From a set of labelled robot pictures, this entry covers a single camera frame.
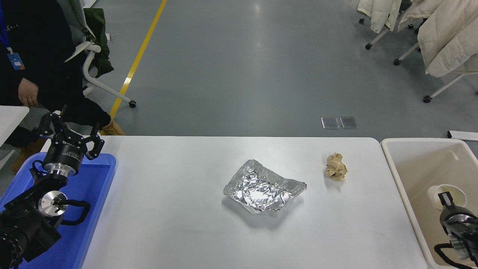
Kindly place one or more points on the dark green jacket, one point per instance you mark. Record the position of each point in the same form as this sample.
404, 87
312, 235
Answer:
101, 41

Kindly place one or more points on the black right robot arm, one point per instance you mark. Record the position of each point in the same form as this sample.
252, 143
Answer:
463, 231

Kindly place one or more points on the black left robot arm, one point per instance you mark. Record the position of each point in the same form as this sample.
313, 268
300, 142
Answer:
22, 224

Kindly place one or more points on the small white side table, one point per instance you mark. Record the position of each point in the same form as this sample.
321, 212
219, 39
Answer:
11, 119

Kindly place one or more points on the white flat bar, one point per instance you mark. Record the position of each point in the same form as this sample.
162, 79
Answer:
463, 135

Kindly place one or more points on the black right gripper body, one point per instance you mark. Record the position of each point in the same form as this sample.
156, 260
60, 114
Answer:
455, 215

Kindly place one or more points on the tan paper ball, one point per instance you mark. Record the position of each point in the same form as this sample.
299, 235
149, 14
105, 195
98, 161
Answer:
336, 168

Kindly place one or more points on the tan work boot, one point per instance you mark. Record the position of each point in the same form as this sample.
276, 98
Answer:
112, 129
26, 153

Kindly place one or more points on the person's left hand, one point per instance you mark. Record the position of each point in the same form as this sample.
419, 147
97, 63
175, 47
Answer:
28, 91

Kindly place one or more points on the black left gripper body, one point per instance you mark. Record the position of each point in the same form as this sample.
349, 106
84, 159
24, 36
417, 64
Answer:
65, 153

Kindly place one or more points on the white paper cup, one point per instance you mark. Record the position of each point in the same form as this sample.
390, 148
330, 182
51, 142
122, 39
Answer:
435, 198

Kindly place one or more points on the blue plastic tray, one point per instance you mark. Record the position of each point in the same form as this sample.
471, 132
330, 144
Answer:
93, 194

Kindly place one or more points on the white desk leg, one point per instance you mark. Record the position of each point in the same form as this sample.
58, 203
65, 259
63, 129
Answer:
89, 3

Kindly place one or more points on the white rolling chair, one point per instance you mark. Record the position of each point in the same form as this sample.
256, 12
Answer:
407, 52
444, 87
377, 37

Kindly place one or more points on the large pale plastic bin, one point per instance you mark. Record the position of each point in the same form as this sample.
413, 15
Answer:
418, 168

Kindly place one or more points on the grey white office chair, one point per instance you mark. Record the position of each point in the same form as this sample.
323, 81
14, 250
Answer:
87, 65

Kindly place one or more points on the silver foil tray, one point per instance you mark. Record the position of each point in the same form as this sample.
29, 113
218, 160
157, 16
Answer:
261, 190

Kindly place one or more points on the silver floor plate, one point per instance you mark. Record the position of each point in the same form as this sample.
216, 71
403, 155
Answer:
348, 122
330, 123

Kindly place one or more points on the person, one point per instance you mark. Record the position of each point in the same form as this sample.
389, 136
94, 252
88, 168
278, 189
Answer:
37, 30

